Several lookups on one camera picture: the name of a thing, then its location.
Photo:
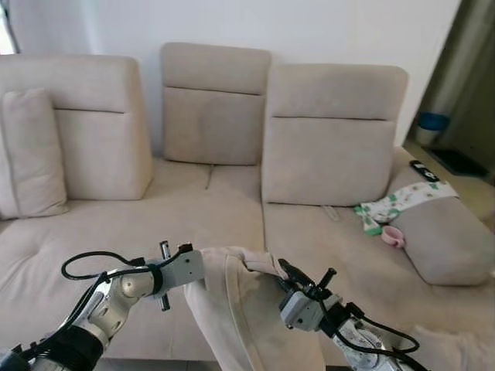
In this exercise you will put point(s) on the beige fabric pillow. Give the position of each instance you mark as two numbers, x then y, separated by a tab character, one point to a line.
31	154
247	317

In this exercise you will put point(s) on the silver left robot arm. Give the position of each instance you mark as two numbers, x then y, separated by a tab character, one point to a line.
116	294

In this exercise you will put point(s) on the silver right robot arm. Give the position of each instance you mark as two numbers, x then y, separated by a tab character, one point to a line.
360	340

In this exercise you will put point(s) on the beige sofa back cushion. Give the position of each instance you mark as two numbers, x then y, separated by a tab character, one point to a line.
100	147
332	147
213	116

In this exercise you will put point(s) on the beige fabric sofa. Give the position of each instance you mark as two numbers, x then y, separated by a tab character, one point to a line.
155	224

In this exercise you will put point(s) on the beige sofa armrest bolster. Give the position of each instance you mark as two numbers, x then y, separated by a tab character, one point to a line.
448	247

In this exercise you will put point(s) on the dark floor mat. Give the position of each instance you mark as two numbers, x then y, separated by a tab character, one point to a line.
460	162

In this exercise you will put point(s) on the small pink cup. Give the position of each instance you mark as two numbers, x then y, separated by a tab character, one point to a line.
393	236

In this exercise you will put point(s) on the white green patterned cloth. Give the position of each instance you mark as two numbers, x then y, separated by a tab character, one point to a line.
398	202

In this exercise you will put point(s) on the black remote control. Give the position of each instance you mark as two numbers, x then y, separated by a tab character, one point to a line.
425	171

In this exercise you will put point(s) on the grey bin with blue rim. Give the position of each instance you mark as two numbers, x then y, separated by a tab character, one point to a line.
433	127

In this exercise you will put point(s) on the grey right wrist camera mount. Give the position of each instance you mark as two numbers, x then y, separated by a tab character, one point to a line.
300	311

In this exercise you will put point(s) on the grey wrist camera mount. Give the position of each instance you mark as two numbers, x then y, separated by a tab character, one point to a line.
300	311
184	270

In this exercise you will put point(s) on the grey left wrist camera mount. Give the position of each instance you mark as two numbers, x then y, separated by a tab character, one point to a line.
184	270

